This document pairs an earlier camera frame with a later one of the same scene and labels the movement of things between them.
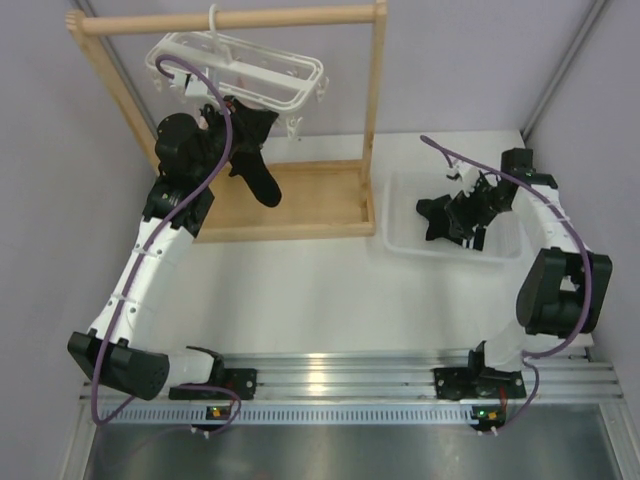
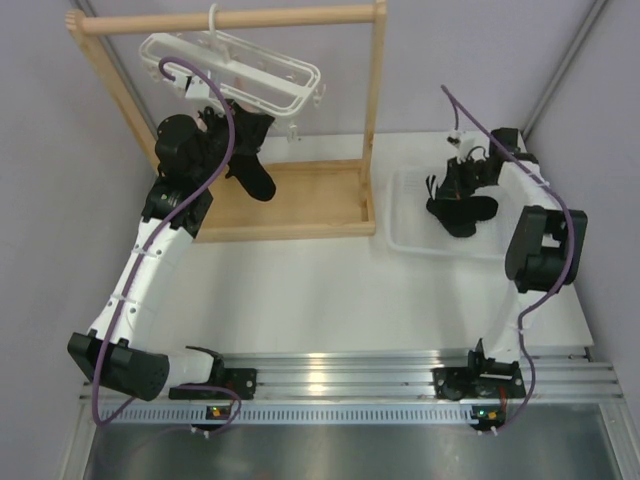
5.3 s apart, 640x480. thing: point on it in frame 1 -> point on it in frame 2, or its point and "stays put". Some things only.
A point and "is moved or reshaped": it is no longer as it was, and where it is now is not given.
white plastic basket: x=404 y=225 stays put
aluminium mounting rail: x=565 y=386 stays put
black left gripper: x=252 y=125 stays put
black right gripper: x=459 y=209 -> x=452 y=187
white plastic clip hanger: x=257 y=77 stays put
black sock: x=439 y=224 is moved or reshaped
